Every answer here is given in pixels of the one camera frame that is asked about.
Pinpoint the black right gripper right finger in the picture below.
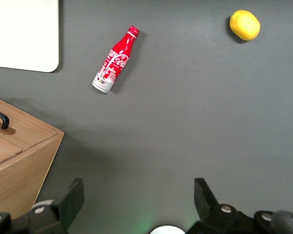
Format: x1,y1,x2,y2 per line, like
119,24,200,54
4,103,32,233
188,177,293,234

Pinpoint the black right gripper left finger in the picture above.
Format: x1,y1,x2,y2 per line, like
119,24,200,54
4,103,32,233
0,177,85,234

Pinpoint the white rectangular tray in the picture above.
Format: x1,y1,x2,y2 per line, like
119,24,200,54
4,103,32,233
0,0,60,73

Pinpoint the wooden drawer cabinet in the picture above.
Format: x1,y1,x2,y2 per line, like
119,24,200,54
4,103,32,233
0,94,65,217

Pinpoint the wooden drawer front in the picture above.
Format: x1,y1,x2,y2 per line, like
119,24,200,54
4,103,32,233
0,114,24,169

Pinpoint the yellow lemon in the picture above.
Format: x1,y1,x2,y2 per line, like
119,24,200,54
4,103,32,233
229,9,261,41

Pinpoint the black metal drawer handle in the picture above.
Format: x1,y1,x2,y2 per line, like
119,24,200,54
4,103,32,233
0,107,10,130

